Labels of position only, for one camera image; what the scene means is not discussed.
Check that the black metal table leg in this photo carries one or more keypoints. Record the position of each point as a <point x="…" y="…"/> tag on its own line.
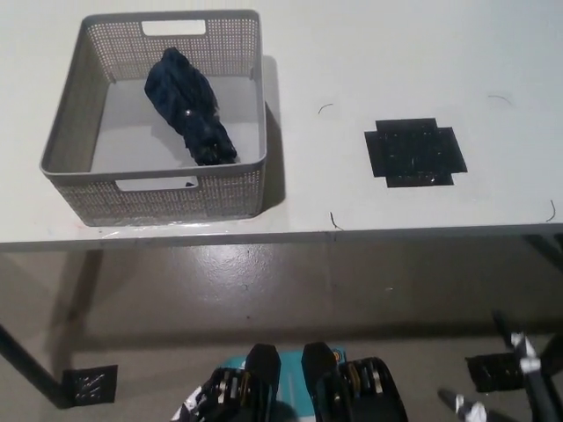
<point x="35" y="365"/>

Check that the black robot right leg block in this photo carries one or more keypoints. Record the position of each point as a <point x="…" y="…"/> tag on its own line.
<point x="352" y="387"/>

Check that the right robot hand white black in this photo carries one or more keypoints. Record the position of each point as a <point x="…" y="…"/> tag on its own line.
<point x="528" y="360"/>

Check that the black robot leg block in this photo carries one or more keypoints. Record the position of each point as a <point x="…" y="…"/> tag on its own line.
<point x="250" y="387"/>
<point x="352" y="387"/>

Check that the black tape patch on table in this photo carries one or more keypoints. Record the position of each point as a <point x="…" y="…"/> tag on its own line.
<point x="413" y="154"/>

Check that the navy blue umbrella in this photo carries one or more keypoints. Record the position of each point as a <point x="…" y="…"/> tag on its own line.
<point x="184" y="96"/>

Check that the grey perforated plastic basket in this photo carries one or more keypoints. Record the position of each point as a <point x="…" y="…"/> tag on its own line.
<point x="176" y="202"/>

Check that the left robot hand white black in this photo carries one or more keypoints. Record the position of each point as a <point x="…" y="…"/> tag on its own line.
<point x="193" y="406"/>

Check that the black robot left leg block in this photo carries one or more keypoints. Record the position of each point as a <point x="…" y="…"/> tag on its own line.
<point x="250" y="387"/>

